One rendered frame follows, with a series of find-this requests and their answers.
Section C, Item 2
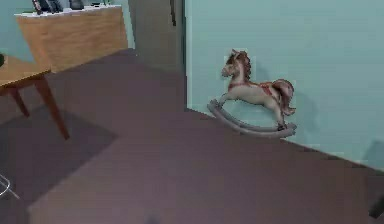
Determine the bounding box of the beige rocking horse toy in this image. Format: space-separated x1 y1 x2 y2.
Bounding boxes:
206 48 298 140

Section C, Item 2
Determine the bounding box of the wooden cabinet with white top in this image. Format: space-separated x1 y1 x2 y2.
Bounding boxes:
14 4 129 74

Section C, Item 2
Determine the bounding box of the dark kettle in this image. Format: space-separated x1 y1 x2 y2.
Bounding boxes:
68 0 85 11

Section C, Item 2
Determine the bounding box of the wooden table with red legs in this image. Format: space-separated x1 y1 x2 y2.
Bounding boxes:
0 55 71 141

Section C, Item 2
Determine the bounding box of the black appliance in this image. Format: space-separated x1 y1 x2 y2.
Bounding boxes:
31 0 64 16

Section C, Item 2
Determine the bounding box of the grey wire frame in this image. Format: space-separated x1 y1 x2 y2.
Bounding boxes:
0 173 20 200

